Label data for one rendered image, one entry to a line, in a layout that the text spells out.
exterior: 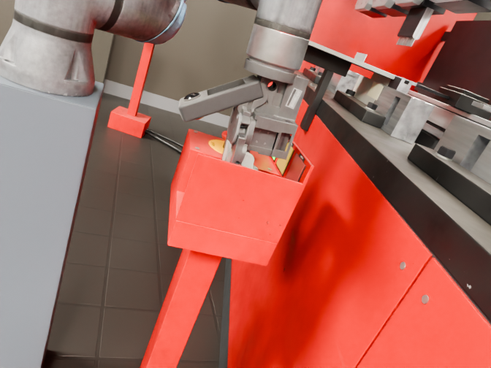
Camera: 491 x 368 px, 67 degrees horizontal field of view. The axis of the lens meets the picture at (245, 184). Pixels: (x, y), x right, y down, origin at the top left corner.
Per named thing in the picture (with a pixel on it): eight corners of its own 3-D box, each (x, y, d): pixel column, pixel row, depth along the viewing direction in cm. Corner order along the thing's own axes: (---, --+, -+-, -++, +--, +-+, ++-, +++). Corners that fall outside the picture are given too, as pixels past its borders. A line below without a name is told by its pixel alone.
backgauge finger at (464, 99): (389, 80, 109) (397, 63, 107) (464, 111, 112) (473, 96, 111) (405, 87, 98) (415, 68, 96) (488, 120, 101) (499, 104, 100)
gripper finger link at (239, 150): (236, 186, 52) (253, 128, 48) (225, 185, 51) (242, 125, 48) (231, 172, 56) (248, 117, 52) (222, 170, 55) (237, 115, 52)
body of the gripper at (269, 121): (285, 165, 52) (314, 80, 47) (226, 152, 50) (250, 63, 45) (273, 146, 59) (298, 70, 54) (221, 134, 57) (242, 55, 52)
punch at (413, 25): (393, 43, 104) (410, 8, 101) (399, 45, 105) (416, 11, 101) (408, 44, 95) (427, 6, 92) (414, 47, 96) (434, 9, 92)
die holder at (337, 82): (310, 76, 180) (318, 57, 177) (321, 80, 181) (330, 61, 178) (334, 94, 135) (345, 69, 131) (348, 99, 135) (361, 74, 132)
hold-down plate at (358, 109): (332, 98, 116) (337, 89, 115) (348, 104, 117) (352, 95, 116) (361, 121, 89) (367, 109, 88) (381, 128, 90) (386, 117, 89)
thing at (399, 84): (370, 79, 110) (375, 69, 109) (379, 82, 111) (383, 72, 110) (396, 90, 92) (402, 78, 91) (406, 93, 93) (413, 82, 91)
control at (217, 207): (170, 185, 71) (199, 96, 65) (247, 204, 76) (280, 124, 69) (166, 245, 54) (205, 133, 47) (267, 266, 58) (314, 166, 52)
